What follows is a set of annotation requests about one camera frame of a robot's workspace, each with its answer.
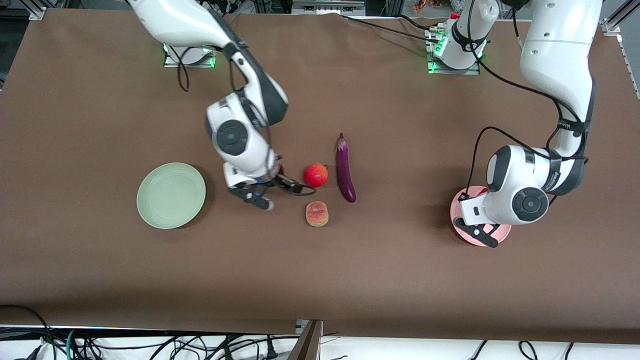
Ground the yellow red peach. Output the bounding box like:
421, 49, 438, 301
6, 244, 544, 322
305, 201, 330, 228

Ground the purple eggplant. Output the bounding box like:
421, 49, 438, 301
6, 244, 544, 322
335, 132, 357, 203

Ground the pink round plate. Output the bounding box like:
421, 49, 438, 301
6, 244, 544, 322
450, 186, 512, 248

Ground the brown table cover sheet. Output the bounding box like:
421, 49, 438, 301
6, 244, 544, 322
0, 7, 640, 346

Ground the green round plate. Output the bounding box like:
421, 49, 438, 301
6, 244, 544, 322
136, 162, 207, 230

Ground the grey metal equipment box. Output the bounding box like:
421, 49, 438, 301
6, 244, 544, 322
292, 0, 366, 16

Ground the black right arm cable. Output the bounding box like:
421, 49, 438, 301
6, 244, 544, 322
172, 45, 318, 198

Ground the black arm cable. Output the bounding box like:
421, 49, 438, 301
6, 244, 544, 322
469, 50, 591, 196
172, 45, 318, 198

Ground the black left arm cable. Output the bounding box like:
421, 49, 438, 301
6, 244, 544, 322
469, 50, 591, 196

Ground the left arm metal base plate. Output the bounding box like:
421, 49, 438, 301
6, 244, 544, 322
426, 27, 482, 76

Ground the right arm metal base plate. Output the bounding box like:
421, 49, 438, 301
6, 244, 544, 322
163, 44, 217, 69

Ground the black cable across table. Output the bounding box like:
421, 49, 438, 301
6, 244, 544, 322
342, 15, 436, 42

